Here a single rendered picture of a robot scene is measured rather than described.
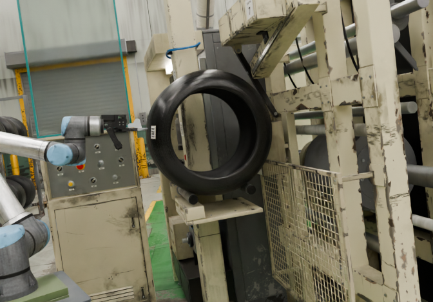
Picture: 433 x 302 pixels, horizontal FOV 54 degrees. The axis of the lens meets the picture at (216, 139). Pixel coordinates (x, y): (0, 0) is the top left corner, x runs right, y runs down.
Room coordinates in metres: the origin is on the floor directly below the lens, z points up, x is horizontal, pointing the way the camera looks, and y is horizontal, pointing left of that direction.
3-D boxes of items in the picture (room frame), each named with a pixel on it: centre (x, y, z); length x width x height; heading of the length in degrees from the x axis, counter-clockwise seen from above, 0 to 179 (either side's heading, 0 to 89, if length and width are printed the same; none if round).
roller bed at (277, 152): (2.44, -0.28, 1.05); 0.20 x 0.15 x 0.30; 13
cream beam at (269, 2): (2.08, -0.27, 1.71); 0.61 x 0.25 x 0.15; 13
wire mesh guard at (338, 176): (1.99, -0.33, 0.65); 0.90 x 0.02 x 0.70; 13
